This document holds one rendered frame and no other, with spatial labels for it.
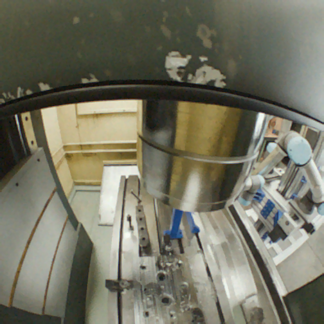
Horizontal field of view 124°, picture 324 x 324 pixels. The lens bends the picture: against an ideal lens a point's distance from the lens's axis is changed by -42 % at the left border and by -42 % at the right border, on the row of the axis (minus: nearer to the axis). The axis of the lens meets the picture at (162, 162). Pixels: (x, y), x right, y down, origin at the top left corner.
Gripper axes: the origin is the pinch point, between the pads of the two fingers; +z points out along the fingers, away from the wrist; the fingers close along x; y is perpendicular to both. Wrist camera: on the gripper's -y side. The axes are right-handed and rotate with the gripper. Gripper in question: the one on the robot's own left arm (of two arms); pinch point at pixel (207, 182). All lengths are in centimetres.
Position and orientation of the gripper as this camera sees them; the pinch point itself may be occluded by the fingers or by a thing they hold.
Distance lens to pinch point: 69.2
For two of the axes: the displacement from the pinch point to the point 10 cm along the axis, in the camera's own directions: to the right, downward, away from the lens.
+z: -9.9, 0.0, -1.4
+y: -0.7, 8.6, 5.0
